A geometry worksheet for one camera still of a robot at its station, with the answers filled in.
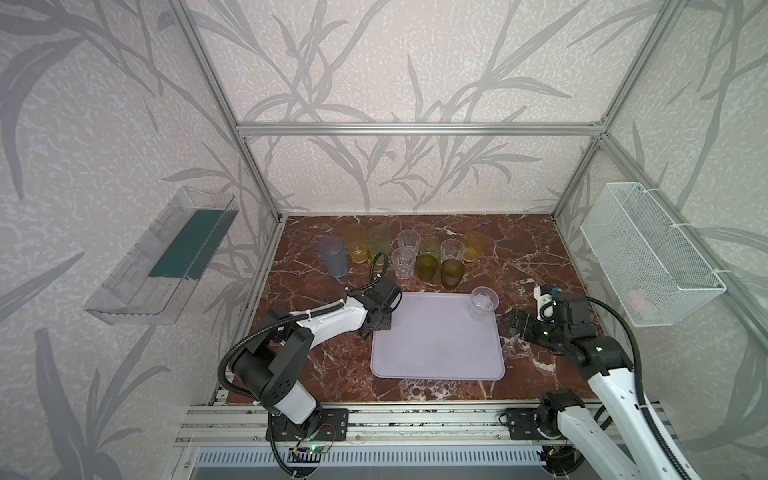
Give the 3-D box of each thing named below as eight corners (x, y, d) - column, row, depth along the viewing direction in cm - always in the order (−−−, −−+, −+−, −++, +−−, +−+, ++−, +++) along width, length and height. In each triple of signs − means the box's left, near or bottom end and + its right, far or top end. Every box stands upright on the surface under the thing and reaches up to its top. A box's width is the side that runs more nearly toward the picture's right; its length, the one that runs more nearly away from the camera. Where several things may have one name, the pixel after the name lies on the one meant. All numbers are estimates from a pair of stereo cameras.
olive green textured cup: (423, 283, 102) (424, 272, 97) (414, 269, 106) (415, 257, 101) (438, 276, 104) (440, 265, 99) (429, 263, 108) (430, 251, 103)
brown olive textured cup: (441, 289, 101) (444, 275, 94) (440, 272, 105) (442, 258, 98) (462, 289, 101) (466, 275, 94) (459, 272, 105) (463, 258, 98)
